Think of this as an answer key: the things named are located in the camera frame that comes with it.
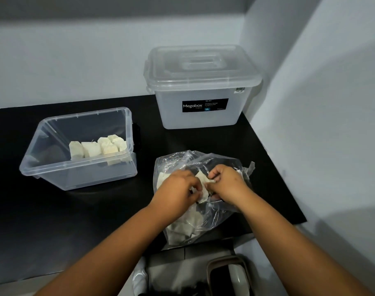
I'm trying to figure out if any white rounded object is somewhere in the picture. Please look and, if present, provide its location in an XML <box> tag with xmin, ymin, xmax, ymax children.
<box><xmin>228</xmin><ymin>264</ymin><xmax>248</xmax><ymax>296</ymax></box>

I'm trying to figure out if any person's left forearm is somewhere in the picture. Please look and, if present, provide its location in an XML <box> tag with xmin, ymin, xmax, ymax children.
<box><xmin>36</xmin><ymin>206</ymin><xmax>176</xmax><ymax>296</ymax></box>

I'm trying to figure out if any large translucent storage container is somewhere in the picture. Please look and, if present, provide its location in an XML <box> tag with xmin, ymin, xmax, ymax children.
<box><xmin>155</xmin><ymin>86</ymin><xmax>253</xmax><ymax>130</ymax></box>

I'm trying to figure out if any person's right hand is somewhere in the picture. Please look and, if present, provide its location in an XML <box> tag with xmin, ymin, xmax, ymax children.
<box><xmin>207</xmin><ymin>164</ymin><xmax>253</xmax><ymax>213</ymax></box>

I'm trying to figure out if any dark cabinet front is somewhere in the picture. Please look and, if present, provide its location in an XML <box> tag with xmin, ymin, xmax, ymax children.
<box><xmin>144</xmin><ymin>232</ymin><xmax>256</xmax><ymax>262</ymax></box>

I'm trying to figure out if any person's left hand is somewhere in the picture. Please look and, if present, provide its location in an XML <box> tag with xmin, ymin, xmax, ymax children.
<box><xmin>149</xmin><ymin>169</ymin><xmax>204</xmax><ymax>224</ymax></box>

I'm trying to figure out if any brown rimmed bin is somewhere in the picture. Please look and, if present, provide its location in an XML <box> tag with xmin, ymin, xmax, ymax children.
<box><xmin>206</xmin><ymin>255</ymin><xmax>253</xmax><ymax>296</ymax></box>

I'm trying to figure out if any person's right forearm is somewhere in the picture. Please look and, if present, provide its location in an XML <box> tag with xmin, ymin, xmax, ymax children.
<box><xmin>236</xmin><ymin>191</ymin><xmax>367</xmax><ymax>296</ymax></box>

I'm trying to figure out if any silver metal object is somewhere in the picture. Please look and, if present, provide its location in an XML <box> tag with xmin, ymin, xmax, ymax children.
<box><xmin>132</xmin><ymin>268</ymin><xmax>148</xmax><ymax>296</ymax></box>

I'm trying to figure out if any translucent lid with handle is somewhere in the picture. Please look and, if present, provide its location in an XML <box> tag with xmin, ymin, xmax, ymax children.
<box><xmin>143</xmin><ymin>44</ymin><xmax>263</xmax><ymax>91</ymax></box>

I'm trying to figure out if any clear plastic bag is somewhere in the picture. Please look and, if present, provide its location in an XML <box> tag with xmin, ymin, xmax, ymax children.
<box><xmin>153</xmin><ymin>150</ymin><xmax>255</xmax><ymax>246</ymax></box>

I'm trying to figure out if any small clear bin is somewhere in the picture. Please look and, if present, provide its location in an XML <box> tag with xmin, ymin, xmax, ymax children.
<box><xmin>19</xmin><ymin>107</ymin><xmax>138</xmax><ymax>192</ymax></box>

